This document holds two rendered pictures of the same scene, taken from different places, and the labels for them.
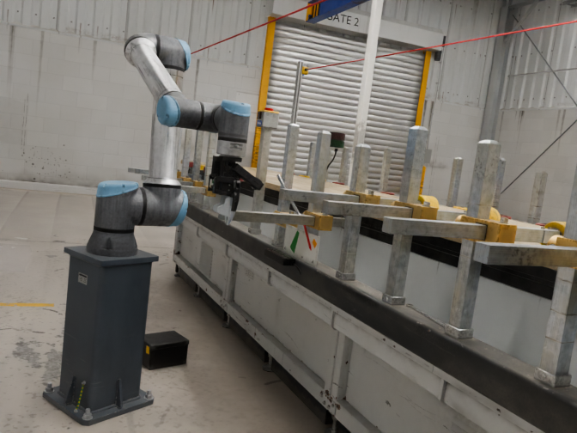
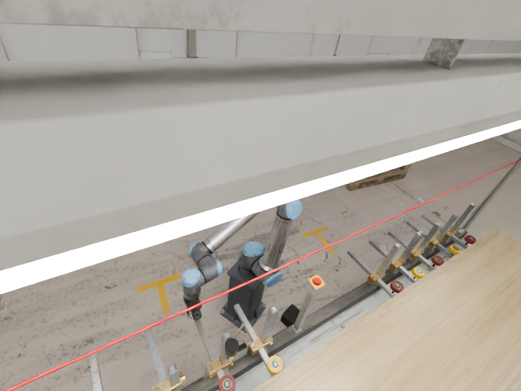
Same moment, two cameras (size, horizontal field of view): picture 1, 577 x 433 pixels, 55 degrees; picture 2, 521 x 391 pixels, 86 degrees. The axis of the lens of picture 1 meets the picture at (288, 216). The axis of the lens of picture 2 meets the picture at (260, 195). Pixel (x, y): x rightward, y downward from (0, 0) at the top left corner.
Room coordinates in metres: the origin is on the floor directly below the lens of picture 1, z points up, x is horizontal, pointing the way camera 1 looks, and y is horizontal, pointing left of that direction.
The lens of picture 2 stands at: (1.83, -0.67, 2.44)
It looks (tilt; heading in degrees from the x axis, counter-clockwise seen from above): 39 degrees down; 79
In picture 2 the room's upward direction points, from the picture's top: 9 degrees clockwise
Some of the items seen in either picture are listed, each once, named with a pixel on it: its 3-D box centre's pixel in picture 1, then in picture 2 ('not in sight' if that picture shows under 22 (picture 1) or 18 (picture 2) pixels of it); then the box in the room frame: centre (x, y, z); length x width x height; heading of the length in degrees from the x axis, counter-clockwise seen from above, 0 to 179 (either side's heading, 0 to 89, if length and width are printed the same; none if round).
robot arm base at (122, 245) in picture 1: (112, 239); (250, 266); (2.10, 0.66, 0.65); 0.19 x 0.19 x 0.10
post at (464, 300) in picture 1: (472, 248); not in sight; (1.22, -0.41, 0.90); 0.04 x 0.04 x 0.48; 26
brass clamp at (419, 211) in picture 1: (411, 213); not in sight; (1.43, -0.31, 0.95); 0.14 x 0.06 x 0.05; 26
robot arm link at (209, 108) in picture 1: (215, 118); (209, 269); (1.80, 0.27, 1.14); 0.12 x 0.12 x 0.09; 33
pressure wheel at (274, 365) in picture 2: not in sight; (274, 368); (2.15, -0.13, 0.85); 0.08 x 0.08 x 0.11
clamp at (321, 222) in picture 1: (317, 220); (220, 365); (1.88, -0.10, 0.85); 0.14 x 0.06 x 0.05; 26
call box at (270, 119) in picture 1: (267, 120); (315, 285); (2.36, 0.14, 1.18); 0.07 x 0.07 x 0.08; 26
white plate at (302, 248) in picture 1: (300, 244); (226, 362); (1.91, -0.05, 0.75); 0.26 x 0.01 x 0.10; 26
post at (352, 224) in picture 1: (352, 223); (175, 388); (1.67, -0.20, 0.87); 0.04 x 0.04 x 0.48; 26
